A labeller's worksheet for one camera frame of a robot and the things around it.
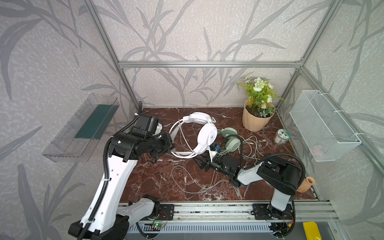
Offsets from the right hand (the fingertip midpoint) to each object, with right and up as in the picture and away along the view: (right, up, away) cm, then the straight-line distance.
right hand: (196, 150), depth 79 cm
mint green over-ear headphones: (+22, +3, +10) cm, 24 cm away
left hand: (-7, +7, -16) cm, 19 cm away
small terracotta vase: (+55, -16, -6) cm, 57 cm away
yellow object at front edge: (+54, -35, -11) cm, 65 cm away
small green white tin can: (+54, +6, +14) cm, 56 cm away
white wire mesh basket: (+57, +9, -16) cm, 60 cm away
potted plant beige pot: (+41, +24, +20) cm, 52 cm away
